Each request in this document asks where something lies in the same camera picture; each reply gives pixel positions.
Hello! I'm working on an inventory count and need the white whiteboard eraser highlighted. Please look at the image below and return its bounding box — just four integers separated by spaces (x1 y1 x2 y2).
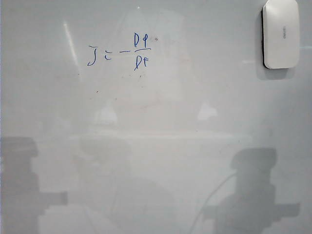
262 0 300 70

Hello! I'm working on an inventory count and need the glossy white whiteboard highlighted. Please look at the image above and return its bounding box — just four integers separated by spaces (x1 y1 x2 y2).
0 0 312 234

